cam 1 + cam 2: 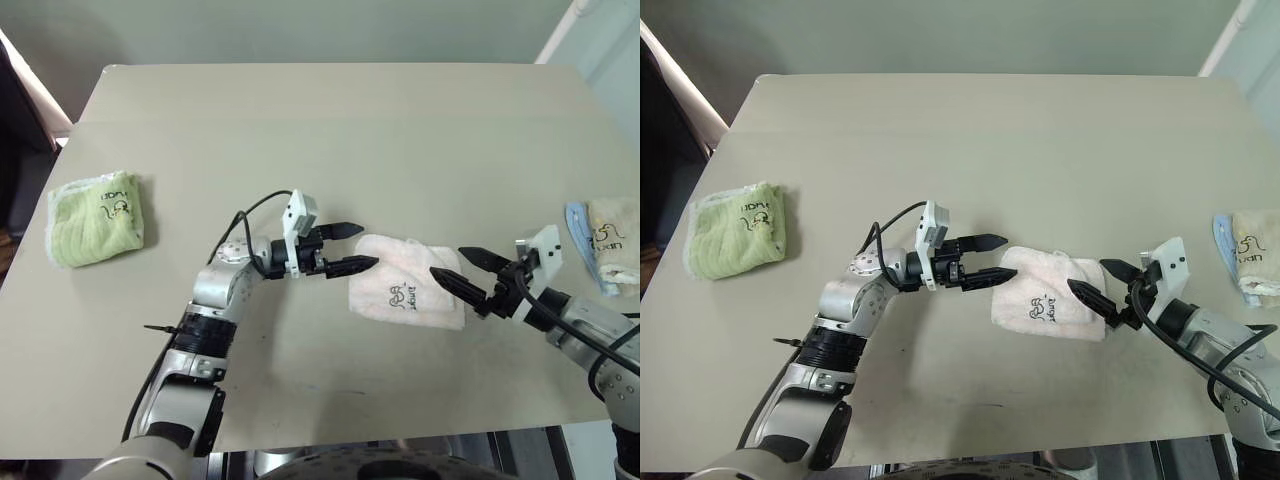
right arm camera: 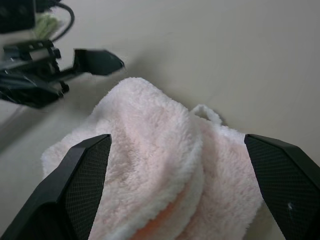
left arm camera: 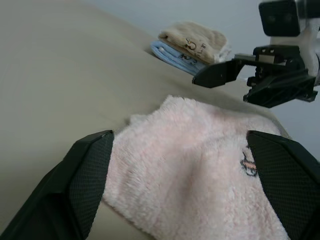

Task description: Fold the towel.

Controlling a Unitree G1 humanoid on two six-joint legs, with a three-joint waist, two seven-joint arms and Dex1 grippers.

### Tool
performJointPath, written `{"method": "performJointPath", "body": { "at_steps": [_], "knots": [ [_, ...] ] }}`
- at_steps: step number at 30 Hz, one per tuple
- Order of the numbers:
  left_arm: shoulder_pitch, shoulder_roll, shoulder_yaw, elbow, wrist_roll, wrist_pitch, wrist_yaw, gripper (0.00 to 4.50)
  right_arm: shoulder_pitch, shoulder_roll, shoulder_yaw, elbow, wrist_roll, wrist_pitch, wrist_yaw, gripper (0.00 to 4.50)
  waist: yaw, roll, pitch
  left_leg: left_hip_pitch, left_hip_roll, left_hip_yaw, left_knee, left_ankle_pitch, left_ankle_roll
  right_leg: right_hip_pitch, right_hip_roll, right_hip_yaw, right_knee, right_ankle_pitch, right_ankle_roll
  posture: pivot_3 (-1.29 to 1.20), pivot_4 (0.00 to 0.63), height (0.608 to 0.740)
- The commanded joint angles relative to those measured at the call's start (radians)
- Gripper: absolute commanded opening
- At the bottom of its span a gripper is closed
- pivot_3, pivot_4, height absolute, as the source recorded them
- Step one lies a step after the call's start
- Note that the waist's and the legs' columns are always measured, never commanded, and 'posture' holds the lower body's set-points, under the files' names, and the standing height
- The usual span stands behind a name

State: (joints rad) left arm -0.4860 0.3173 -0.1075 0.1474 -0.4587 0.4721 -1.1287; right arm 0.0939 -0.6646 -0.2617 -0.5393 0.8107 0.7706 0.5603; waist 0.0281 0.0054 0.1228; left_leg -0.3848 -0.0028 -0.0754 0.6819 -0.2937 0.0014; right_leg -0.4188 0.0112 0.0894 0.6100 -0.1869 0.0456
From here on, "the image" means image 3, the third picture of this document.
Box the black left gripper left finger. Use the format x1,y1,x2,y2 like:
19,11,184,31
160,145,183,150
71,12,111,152
0,129,115,240

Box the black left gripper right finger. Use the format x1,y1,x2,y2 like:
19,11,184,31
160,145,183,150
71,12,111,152
246,129,320,240

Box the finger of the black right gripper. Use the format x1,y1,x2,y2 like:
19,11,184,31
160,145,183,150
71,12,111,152
242,71,319,109
191,59,243,89

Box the pink fluffy towel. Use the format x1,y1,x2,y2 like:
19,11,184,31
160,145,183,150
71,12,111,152
102,94,291,240

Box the beige folded towel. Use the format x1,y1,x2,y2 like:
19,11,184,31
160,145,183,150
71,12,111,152
158,21,233,63

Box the light blue folded towel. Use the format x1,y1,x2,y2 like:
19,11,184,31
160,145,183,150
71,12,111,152
149,40,207,76

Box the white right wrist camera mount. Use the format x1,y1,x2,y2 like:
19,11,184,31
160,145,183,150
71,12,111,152
258,0,320,87

